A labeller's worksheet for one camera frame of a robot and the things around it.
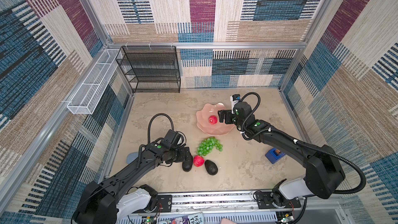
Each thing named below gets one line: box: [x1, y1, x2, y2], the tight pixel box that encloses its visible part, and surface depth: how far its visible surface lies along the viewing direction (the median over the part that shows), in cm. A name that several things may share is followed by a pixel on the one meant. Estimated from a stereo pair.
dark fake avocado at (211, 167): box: [204, 159, 219, 176], surface depth 81 cm
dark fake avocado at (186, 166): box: [181, 159, 193, 173], surface depth 83 cm
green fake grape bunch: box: [196, 136, 223, 157], surface depth 89 cm
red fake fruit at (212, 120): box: [208, 115, 218, 125], surface depth 101 cm
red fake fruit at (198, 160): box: [192, 155, 205, 167], surface depth 84 cm
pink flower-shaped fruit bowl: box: [195, 102, 236, 136], surface depth 102 cm
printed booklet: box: [158, 211, 205, 224], surface depth 70 cm
